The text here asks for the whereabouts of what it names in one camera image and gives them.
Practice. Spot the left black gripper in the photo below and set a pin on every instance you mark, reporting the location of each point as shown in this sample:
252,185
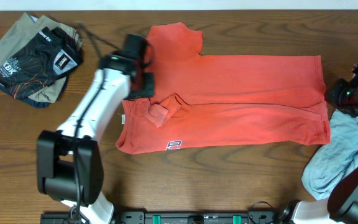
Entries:
148,90

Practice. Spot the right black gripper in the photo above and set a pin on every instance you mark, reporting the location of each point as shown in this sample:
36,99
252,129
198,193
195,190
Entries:
332,94

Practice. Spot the red t-shirt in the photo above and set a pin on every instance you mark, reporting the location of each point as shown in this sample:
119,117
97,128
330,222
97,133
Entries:
222,100

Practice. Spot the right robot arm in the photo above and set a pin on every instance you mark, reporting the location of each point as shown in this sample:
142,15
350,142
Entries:
341,206

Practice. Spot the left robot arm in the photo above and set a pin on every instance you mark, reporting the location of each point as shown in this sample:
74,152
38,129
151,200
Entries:
69,165

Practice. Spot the light blue t-shirt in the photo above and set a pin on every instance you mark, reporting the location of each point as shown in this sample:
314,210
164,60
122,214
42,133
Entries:
333,162

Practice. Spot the black patterned folded shirt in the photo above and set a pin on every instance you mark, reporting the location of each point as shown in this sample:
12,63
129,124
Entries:
49,56

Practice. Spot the khaki folded garment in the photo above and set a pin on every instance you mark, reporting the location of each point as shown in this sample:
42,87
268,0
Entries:
21,33

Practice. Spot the navy folded garment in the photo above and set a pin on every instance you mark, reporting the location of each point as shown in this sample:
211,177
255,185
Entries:
37,104

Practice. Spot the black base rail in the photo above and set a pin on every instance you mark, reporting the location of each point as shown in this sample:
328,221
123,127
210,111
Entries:
266,217

